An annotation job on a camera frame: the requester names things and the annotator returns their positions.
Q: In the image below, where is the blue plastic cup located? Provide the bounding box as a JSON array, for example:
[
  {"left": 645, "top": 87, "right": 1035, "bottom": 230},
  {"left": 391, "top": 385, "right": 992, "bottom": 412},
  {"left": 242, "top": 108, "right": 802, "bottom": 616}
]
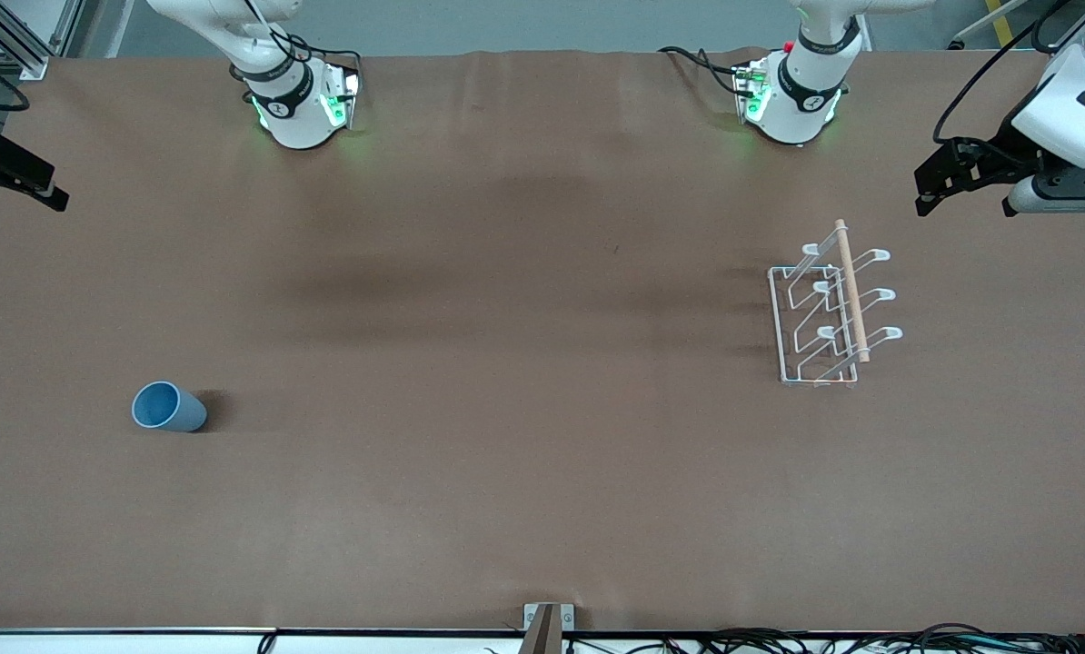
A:
[{"left": 132, "top": 381, "right": 208, "bottom": 433}]

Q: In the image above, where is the white metal bar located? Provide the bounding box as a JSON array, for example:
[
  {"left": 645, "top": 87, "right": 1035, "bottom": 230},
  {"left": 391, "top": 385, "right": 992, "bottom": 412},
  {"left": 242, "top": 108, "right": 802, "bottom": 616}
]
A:
[{"left": 949, "top": 0, "right": 1036, "bottom": 50}]

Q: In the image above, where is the brown table cover sheet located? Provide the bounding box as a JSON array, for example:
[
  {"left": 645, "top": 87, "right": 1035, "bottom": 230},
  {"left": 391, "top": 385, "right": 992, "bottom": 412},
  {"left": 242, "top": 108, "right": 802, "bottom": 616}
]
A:
[{"left": 0, "top": 47, "right": 1085, "bottom": 635}]

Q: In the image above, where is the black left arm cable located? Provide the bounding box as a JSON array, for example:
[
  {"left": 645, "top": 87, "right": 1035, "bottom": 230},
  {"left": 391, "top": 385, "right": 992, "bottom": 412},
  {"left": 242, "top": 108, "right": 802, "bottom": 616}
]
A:
[{"left": 932, "top": 0, "right": 1085, "bottom": 146}]

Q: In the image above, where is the aluminium frame extrusion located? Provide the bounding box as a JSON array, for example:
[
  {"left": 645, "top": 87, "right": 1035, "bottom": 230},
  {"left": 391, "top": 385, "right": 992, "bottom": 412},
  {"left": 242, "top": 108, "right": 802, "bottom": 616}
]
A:
[{"left": 0, "top": 0, "right": 86, "bottom": 81}]

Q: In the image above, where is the white wire cup holder rack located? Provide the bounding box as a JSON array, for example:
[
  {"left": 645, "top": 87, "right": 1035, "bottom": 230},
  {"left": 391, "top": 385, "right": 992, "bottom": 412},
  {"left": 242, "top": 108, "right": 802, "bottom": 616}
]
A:
[{"left": 768, "top": 219, "right": 903, "bottom": 389}]

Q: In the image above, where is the black base cable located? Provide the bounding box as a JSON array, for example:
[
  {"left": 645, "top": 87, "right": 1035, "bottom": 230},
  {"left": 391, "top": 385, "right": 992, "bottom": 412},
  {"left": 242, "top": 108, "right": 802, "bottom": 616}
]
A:
[
  {"left": 270, "top": 32, "right": 363, "bottom": 78},
  {"left": 658, "top": 45, "right": 754, "bottom": 97}
]

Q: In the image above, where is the black cable bundle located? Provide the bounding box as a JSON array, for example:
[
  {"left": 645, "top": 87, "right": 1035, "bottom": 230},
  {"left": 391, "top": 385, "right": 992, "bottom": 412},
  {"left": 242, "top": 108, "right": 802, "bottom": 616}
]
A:
[{"left": 483, "top": 623, "right": 1085, "bottom": 654}]

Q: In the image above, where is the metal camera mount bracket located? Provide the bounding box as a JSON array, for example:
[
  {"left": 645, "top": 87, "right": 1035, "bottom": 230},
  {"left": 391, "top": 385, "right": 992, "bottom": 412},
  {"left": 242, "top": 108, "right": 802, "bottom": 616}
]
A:
[{"left": 523, "top": 603, "right": 575, "bottom": 654}]

